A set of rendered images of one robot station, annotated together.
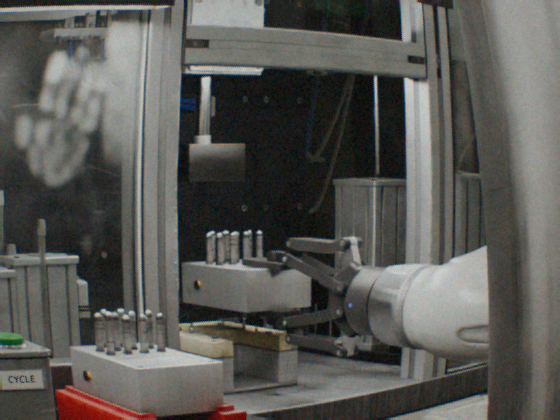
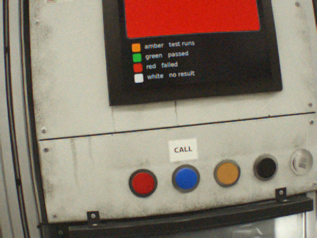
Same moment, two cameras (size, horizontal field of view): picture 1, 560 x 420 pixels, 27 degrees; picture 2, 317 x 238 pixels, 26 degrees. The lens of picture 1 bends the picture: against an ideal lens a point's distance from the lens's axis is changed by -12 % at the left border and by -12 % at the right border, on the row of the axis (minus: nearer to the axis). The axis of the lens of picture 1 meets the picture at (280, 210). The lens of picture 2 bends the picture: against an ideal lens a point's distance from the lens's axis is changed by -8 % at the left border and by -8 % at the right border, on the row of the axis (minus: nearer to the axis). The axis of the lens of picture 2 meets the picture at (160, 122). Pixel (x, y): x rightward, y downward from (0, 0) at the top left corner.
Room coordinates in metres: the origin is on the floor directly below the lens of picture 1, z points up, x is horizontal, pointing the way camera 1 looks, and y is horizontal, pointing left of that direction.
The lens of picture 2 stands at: (0.28, -0.25, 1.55)
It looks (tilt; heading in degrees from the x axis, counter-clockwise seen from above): 3 degrees down; 32
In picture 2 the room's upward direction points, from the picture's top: 5 degrees counter-clockwise
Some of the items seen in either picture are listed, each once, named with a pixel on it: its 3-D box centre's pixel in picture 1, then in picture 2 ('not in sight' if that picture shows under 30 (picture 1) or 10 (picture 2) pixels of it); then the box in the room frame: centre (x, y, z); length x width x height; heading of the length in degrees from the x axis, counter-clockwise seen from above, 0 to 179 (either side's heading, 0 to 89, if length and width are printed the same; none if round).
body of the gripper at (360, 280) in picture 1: (363, 300); not in sight; (1.38, -0.09, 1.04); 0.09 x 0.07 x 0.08; 40
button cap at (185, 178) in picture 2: not in sight; (185, 178); (1.16, 0.27, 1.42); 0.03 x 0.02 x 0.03; 130
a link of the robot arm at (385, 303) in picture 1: (410, 306); not in sight; (1.33, -0.14, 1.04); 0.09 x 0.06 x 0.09; 130
